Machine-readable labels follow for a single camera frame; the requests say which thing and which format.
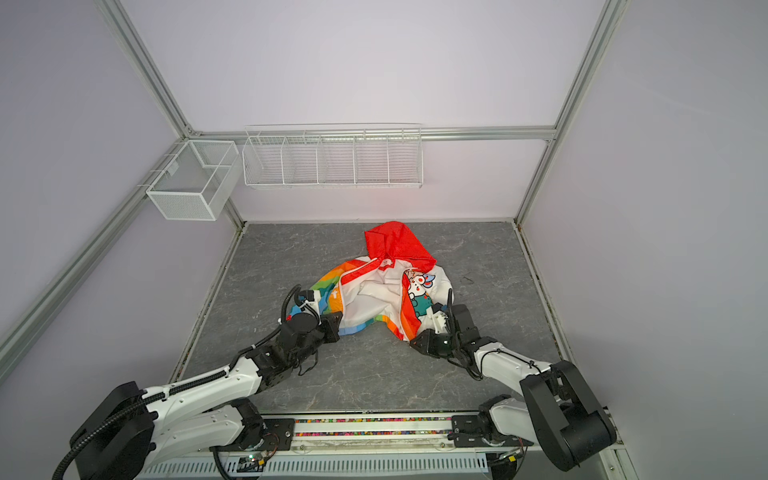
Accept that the colourful rainbow kids jacket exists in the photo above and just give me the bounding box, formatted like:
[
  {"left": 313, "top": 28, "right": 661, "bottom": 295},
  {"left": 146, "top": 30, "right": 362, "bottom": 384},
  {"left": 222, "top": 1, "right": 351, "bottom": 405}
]
[{"left": 287, "top": 221, "right": 452, "bottom": 341}]

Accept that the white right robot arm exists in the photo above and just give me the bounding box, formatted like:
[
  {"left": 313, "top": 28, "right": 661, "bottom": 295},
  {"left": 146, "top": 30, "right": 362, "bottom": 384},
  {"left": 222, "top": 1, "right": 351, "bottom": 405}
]
[{"left": 409, "top": 304, "right": 618, "bottom": 471}]

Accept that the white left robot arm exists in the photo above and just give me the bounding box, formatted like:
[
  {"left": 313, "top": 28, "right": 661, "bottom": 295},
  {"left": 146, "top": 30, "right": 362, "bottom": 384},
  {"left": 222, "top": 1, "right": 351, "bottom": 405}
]
[{"left": 52, "top": 312, "right": 343, "bottom": 479}]

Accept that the white mesh box basket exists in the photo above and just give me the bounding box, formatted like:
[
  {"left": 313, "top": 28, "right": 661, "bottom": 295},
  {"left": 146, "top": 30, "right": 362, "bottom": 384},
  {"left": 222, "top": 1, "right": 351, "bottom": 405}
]
[{"left": 147, "top": 140, "right": 243, "bottom": 221}]

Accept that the black left arm corrugated cable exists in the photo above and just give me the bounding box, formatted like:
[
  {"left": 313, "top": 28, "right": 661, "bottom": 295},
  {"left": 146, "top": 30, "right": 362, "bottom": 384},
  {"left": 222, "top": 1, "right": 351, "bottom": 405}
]
[{"left": 280, "top": 284, "right": 302, "bottom": 328}]

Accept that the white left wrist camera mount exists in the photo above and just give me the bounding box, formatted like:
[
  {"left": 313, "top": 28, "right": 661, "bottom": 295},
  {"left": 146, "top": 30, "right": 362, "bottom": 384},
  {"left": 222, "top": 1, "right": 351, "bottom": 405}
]
[{"left": 294, "top": 290, "right": 322, "bottom": 319}]

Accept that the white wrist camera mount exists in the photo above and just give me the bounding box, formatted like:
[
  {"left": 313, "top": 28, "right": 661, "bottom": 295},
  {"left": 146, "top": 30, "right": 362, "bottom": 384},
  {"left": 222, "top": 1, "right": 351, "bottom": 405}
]
[
  {"left": 294, "top": 290, "right": 322, "bottom": 319},
  {"left": 423, "top": 303, "right": 448, "bottom": 334}
]

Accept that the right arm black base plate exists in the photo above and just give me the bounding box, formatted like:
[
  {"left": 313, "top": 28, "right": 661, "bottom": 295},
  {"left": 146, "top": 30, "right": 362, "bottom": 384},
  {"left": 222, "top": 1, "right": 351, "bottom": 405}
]
[{"left": 447, "top": 412, "right": 533, "bottom": 448}]

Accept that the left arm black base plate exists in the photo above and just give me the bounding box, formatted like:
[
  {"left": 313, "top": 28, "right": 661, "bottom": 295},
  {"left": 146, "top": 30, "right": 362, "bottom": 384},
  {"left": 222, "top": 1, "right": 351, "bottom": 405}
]
[{"left": 218, "top": 417, "right": 296, "bottom": 453}]

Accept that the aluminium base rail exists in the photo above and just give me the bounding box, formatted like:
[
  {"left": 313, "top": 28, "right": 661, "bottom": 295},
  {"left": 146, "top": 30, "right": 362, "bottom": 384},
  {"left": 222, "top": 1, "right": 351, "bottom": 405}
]
[{"left": 107, "top": 411, "right": 637, "bottom": 480}]

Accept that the white vented cable duct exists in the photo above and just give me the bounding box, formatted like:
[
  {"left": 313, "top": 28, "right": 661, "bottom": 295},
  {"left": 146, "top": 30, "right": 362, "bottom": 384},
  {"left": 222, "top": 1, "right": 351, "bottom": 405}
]
[{"left": 138, "top": 452, "right": 490, "bottom": 479}]

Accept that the white wire shelf basket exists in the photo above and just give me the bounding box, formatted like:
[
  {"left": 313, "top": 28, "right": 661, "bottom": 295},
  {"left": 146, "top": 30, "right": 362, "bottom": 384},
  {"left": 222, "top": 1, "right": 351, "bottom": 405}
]
[{"left": 241, "top": 123, "right": 424, "bottom": 188}]

